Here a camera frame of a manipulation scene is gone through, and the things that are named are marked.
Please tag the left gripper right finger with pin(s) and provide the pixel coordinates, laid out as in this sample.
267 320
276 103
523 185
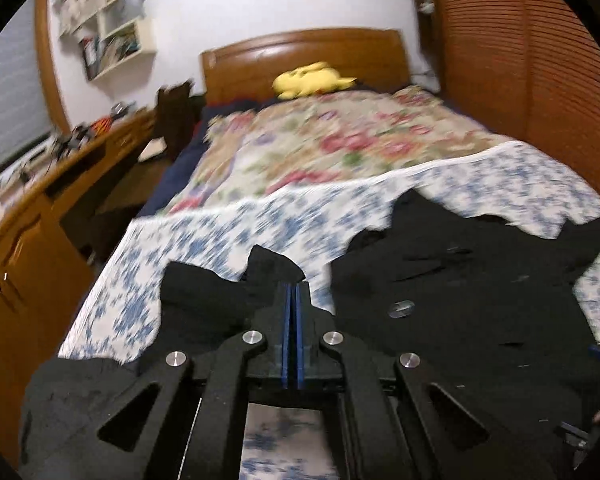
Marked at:
394 417

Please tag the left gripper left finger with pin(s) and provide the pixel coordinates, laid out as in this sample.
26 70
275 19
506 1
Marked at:
101 419

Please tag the black double-breasted coat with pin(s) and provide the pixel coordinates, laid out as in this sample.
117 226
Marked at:
488 306

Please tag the long wooden desk cabinet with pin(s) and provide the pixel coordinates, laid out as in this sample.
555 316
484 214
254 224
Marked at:
42 274

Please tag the blue floral white bedsheet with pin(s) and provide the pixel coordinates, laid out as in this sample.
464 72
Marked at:
312 226

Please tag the pink floral beige quilt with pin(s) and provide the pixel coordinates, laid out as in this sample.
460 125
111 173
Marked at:
346 135

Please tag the red basket on desk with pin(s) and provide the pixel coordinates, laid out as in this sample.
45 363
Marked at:
102 125

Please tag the dark brown desk chair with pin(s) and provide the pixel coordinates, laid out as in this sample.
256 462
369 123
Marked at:
174 121

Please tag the grey window roller blind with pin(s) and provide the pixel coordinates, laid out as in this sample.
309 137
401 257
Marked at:
23 112

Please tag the yellow Pikachu plush toy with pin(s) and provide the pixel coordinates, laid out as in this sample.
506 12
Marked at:
317 78

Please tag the wooden bed headboard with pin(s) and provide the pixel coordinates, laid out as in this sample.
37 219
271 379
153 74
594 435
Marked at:
246 70

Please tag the brown louvered wardrobe doors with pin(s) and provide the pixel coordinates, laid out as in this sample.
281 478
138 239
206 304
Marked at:
527 69

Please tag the white wall shelf unit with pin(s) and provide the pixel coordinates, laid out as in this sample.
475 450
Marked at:
109 33

